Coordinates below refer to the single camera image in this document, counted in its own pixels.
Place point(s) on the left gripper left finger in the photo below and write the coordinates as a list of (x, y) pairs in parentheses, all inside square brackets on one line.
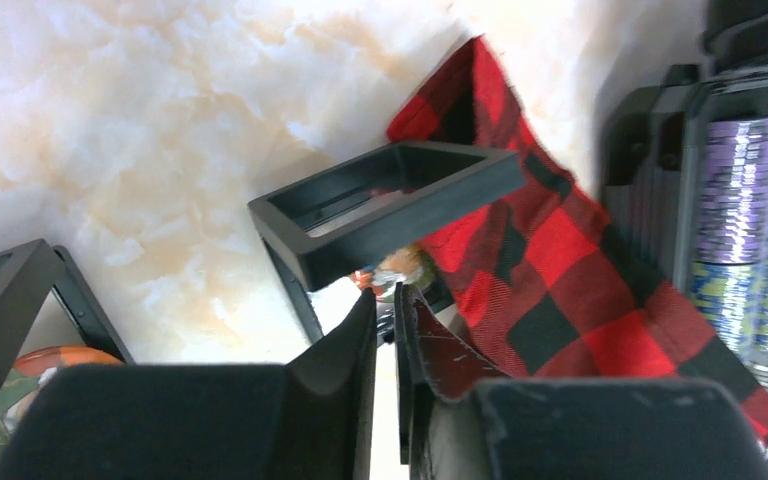
[(308, 419)]

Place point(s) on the red black plaid shirt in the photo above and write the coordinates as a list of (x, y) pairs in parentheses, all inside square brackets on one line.
[(545, 282)]

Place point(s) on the black open chip case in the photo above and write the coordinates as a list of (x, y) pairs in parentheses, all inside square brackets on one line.
[(686, 177)]

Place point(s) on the orange green round brooch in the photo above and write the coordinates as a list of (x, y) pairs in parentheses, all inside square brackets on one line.
[(31, 372)]

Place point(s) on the black square brooch box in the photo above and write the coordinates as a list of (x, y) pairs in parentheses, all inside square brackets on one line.
[(328, 225)]

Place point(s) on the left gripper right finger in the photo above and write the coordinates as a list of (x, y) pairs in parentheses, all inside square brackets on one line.
[(460, 417)]

